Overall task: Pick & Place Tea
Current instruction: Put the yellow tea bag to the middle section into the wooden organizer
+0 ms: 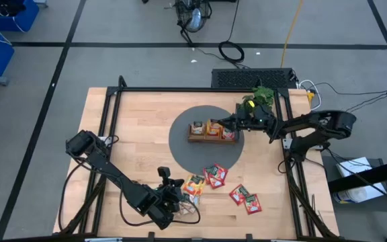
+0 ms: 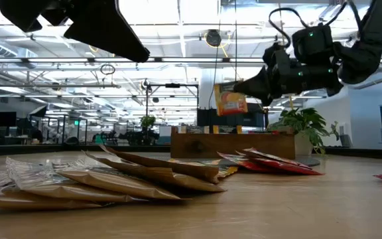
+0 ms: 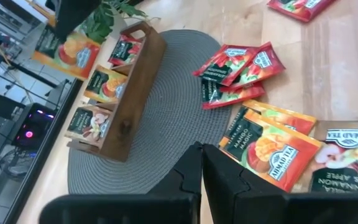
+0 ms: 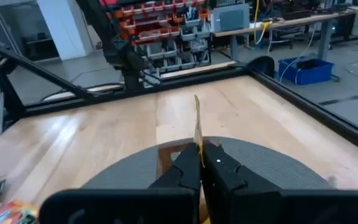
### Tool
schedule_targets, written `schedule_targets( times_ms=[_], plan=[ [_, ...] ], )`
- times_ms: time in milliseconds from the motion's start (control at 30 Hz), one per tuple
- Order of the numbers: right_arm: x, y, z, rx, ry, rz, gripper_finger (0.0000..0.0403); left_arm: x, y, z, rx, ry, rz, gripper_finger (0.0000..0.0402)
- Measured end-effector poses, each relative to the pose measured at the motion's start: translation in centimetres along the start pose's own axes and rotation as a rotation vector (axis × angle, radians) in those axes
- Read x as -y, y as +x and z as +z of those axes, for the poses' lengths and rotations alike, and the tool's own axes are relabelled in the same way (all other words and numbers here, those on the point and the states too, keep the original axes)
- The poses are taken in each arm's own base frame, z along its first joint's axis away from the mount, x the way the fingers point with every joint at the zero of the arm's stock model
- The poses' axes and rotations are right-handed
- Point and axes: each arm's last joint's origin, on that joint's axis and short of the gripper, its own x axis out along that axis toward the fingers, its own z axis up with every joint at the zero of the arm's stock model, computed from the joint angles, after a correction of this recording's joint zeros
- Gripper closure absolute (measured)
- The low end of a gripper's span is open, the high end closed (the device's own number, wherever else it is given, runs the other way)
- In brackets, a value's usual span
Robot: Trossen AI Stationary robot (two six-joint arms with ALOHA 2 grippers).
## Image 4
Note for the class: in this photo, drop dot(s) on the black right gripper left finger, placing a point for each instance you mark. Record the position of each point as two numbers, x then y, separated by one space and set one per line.
120 208

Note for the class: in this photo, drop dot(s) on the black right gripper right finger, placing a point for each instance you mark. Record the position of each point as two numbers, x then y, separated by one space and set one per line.
291 208

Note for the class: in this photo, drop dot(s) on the vanilla cinnamon apple tea packet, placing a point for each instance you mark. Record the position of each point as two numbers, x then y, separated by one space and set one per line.
197 124

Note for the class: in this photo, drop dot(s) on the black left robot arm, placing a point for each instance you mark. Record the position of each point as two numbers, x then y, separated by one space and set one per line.
104 31

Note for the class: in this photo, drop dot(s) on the grey round woven placemat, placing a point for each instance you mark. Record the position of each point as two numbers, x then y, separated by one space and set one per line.
259 168

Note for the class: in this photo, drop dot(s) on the wooden three-compartment tray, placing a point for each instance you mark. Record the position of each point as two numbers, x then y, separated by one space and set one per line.
165 158

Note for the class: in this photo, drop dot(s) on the blue plastic bin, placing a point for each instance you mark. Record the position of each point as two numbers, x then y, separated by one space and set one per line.
315 74

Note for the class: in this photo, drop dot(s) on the rack of parts bins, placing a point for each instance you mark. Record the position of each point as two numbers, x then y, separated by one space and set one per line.
166 31

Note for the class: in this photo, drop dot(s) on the long wooden workbench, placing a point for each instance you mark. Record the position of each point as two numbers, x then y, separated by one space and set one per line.
291 23

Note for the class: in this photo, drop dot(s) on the grey box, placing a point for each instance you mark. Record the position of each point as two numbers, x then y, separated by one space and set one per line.
230 18

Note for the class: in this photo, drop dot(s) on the black metal table frame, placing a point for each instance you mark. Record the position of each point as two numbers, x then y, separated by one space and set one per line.
322 114

